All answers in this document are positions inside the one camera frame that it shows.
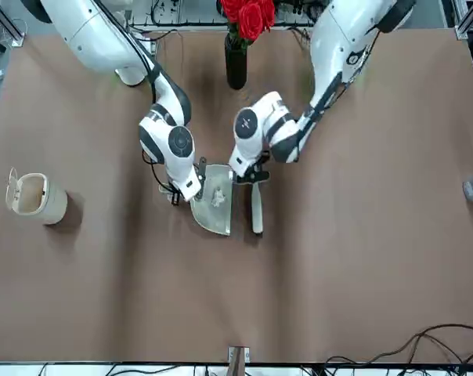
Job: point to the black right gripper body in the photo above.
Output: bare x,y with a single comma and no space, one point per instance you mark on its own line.
175,197

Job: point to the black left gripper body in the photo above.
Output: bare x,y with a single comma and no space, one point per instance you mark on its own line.
263,158

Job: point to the white paper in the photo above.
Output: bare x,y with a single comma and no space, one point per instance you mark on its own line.
217,196

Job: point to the white brush black bristles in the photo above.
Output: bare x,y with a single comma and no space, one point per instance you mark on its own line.
257,211

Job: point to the pale grey plastic dustpan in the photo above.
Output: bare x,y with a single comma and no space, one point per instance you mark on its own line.
215,219

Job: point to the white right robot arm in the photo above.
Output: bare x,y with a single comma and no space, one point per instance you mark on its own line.
99,39

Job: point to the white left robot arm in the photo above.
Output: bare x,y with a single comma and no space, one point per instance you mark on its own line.
330,47

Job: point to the small beige lidded bin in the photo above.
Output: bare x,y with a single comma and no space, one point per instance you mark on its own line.
44,199

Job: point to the black vase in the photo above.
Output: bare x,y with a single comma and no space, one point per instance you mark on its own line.
236,66

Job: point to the red rose bouquet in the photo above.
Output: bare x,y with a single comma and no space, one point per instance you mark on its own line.
248,15

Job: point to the aluminium profile post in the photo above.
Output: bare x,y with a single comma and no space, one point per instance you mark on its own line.
238,360

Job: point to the aluminium frame corner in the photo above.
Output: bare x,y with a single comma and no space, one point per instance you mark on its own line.
469,19
5,23

